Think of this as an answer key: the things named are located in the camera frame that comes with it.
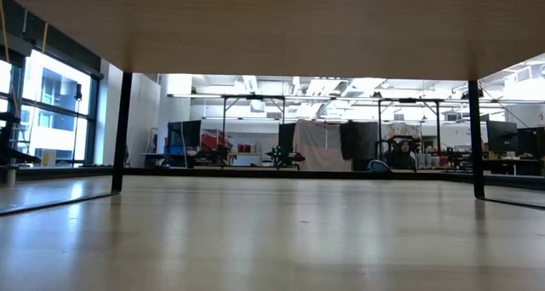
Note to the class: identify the background small wooden shelf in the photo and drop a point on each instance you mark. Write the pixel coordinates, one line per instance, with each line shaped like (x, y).
(244, 155)

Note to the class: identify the black computer monitor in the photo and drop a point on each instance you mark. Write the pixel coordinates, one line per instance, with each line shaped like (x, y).
(185, 133)
(502, 135)
(532, 142)

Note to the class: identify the colourful wall poster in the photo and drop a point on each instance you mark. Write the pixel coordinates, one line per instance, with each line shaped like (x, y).
(402, 129)

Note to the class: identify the black metal gantry frame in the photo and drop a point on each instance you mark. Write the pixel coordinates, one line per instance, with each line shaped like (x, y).
(437, 125)
(224, 112)

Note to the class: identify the dark metal side rack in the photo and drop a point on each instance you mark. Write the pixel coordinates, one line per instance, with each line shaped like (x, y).
(8, 138)

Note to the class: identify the person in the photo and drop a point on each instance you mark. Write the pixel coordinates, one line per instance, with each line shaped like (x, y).
(404, 148)

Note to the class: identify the white hanging cloth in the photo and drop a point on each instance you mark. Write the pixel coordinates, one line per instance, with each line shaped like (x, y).
(319, 150)

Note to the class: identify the black aluminium table frame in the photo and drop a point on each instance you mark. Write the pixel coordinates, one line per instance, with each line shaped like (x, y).
(213, 172)

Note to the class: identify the dark background desk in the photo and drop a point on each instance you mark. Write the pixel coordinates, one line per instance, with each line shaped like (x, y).
(511, 165)
(157, 159)

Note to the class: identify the small white cup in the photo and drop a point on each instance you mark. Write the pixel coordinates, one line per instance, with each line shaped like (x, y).
(10, 176)

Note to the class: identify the blue and black bag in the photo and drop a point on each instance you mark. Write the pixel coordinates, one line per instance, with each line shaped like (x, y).
(378, 167)

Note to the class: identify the black tripod stand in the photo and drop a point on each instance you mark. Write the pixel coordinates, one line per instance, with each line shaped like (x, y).
(78, 93)

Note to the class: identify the background red cans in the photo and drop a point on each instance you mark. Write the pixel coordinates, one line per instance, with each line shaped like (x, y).
(246, 148)

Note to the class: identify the black hanging panel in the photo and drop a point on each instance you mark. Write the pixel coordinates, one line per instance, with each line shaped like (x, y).
(359, 140)
(286, 135)

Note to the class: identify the wooden shelf with black legs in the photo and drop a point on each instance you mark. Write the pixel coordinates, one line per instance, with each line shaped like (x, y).
(272, 27)

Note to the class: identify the large window with dark frame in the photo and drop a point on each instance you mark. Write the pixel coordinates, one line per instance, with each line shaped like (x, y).
(61, 91)

